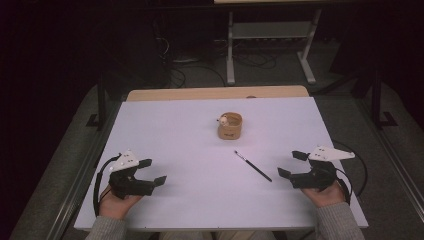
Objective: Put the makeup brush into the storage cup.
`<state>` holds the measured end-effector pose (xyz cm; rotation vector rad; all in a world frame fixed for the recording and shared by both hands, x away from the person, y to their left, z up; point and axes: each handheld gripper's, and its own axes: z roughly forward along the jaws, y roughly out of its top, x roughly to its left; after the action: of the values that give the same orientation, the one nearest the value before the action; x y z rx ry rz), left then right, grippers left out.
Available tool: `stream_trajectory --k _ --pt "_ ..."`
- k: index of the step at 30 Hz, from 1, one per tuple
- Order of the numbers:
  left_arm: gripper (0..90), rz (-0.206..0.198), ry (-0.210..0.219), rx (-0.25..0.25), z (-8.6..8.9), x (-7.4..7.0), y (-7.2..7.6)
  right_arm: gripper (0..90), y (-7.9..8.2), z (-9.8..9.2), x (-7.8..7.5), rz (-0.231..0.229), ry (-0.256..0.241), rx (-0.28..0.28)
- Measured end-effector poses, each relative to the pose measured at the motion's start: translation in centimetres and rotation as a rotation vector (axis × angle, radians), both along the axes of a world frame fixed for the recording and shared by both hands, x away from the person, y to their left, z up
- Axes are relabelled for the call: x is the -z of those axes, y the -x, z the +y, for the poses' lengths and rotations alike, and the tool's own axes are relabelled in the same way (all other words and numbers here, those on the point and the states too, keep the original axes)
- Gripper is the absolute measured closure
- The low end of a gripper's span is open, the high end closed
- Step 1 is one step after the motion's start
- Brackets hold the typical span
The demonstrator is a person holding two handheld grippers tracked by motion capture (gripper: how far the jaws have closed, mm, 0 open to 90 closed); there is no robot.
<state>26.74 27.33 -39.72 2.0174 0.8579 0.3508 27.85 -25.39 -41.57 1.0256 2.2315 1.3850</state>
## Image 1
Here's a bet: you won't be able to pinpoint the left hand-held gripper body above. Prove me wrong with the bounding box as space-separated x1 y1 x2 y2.
108 149 158 200

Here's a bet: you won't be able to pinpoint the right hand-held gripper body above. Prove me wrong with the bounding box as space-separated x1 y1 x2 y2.
289 145 356 193

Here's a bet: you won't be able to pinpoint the thin black pen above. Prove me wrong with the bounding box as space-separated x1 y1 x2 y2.
233 150 273 183

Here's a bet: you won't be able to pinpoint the round wooden pen holder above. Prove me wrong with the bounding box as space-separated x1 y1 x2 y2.
217 111 243 141

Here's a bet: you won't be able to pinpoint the person's right hand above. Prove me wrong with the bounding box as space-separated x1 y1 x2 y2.
300 182 348 209

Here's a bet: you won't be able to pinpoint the person's left hand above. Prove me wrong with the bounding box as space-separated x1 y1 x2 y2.
98 186 144 221

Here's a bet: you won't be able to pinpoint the white table board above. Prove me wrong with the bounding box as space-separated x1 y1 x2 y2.
73 97 369 232

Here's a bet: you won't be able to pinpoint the black metal stand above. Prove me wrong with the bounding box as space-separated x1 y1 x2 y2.
370 71 399 130
85 71 109 131

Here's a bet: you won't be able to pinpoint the wooden table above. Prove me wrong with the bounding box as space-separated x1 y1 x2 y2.
126 85 310 102

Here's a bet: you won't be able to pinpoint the left hand-held gripper black cable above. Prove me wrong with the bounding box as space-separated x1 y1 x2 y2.
93 153 123 218

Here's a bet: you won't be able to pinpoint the hand-held gripper black cable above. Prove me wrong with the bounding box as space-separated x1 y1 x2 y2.
333 139 369 205
93 153 123 218

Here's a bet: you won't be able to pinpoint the right hand-held gripper black cable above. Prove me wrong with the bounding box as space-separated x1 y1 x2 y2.
333 139 369 205

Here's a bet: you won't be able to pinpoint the grey metal floor rail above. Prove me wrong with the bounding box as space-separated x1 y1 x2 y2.
354 98 424 214
46 99 122 240

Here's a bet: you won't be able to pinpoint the black floor cables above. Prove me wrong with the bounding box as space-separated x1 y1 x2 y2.
153 19 278 88

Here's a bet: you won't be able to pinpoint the white metal desk frame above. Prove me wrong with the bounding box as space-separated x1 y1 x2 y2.
225 9 323 86

